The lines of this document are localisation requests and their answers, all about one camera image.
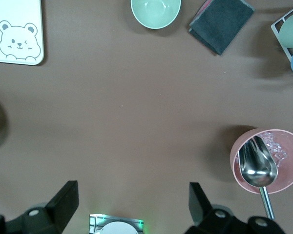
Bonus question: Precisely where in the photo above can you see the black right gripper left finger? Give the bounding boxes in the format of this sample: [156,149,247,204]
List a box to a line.
[3,180,79,234]

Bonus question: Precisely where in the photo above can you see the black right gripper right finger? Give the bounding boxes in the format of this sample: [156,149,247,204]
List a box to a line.
[185,182,250,234]

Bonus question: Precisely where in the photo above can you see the shiny metal scoop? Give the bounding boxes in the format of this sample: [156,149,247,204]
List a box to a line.
[238,136,279,220]

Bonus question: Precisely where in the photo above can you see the clear ice pieces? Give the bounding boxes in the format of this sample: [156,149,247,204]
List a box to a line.
[258,131,288,168]

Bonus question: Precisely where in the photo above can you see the dark grey folded cloth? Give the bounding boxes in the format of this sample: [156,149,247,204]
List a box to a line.
[188,0,255,56]

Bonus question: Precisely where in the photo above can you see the cream bear print tray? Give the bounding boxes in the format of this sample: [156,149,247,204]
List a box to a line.
[0,0,45,66]

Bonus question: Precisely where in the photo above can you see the pale green bowl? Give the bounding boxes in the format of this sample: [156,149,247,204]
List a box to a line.
[130,0,182,30]

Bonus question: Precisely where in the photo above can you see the white wire cup rack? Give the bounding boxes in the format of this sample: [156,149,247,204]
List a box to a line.
[270,2,293,85]

